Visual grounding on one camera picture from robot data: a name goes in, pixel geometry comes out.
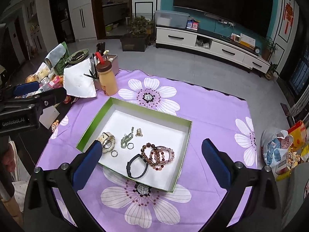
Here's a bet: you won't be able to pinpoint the left hand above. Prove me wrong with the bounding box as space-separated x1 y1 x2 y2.
1 143 16 173

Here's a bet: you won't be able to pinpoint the red bead bracelets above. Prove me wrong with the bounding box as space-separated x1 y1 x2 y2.
140 142 176 171

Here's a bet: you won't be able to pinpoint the white plastic snack bag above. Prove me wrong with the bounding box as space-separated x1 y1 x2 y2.
261 127 293 175

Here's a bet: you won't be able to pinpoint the tan bottle brown lid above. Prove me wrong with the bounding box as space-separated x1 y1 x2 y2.
95 52 118 96

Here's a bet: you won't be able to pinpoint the black wrist watch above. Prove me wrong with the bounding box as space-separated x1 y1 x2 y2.
126 154 149 179

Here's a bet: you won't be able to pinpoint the orange yellow gift bag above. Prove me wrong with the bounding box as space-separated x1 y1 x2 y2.
288 120 307 149

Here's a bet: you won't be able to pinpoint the pink snack box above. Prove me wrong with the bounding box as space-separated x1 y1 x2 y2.
48 75 63 89

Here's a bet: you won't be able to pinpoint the large black television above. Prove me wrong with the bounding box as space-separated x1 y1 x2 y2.
173 0 273 37

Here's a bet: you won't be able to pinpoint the green white shallow box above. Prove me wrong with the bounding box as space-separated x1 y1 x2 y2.
76 97 192 192

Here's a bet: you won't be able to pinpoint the purple floral tablecloth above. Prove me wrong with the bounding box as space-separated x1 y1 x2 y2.
38 70 257 231

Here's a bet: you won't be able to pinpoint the white tv cabinet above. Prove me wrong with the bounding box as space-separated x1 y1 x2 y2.
155 26 270 74

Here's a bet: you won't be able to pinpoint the potted plant by cabinet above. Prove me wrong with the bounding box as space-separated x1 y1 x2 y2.
261 37 278 61

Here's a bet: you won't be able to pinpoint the yellow white box on cabinet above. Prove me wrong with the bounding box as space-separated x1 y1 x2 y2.
240 33 256 49

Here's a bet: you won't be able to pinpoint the white paper sheet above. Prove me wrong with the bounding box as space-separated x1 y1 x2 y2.
63 59 96 98

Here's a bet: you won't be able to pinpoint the potted plant in black planter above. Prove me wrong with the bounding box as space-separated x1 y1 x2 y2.
120 15 155 52

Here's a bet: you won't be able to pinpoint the silver green chain bracelet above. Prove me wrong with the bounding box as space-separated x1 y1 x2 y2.
120 126 135 149

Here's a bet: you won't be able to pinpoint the beige wrist watch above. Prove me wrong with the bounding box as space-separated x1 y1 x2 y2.
97 132 116 154

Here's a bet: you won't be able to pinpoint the clear plastic storage bin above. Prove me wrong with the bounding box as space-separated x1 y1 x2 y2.
155 10 190 29

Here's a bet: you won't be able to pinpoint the small gold earring charm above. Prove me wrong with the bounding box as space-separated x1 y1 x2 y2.
136 128 143 137

